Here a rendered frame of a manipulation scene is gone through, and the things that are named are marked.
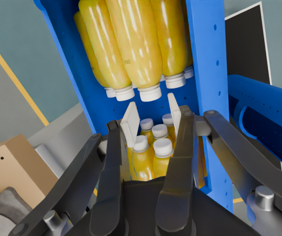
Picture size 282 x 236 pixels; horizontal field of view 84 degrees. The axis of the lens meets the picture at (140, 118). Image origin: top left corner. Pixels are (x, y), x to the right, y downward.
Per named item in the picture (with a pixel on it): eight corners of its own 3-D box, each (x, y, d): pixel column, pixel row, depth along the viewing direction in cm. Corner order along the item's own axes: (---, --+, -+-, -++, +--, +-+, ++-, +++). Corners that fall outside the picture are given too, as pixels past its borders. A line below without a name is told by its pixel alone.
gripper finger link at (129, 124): (134, 147, 17) (127, 148, 17) (140, 120, 23) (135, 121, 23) (126, 122, 16) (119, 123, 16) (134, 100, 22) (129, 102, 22)
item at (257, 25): (221, 176, 176) (227, 187, 162) (178, 39, 125) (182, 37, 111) (273, 163, 164) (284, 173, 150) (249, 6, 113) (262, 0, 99)
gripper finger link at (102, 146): (123, 152, 15) (95, 157, 16) (130, 128, 20) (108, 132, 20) (118, 138, 14) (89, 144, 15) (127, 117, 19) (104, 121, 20)
